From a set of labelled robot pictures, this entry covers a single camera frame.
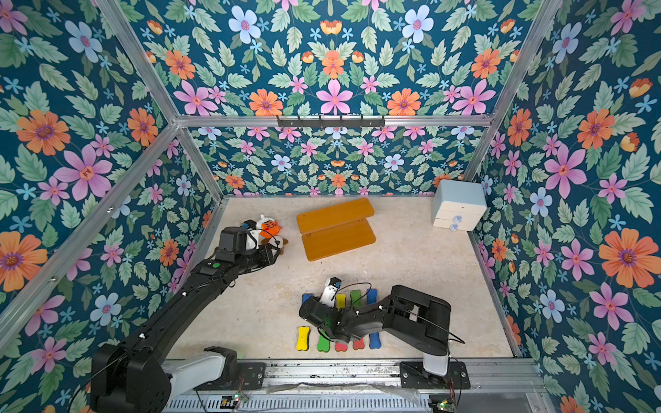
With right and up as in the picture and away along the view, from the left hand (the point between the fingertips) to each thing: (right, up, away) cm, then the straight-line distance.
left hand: (278, 248), depth 83 cm
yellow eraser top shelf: (+8, -28, -3) cm, 29 cm away
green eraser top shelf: (+15, -29, -4) cm, 33 cm away
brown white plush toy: (-5, 0, +19) cm, 19 cm away
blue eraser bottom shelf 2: (+31, -18, +8) cm, 37 cm away
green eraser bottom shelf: (+26, -17, +8) cm, 32 cm away
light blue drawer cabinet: (+66, +15, +16) cm, 69 cm away
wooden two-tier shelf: (+18, +6, +15) cm, 24 cm away
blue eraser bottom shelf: (+8, -18, +6) cm, 20 cm away
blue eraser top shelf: (+31, -28, -4) cm, 42 cm away
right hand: (+8, -19, +3) cm, 21 cm away
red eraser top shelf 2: (+26, -30, -3) cm, 40 cm away
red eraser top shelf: (+20, -30, -4) cm, 37 cm away
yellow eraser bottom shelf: (+20, -18, +3) cm, 28 cm away
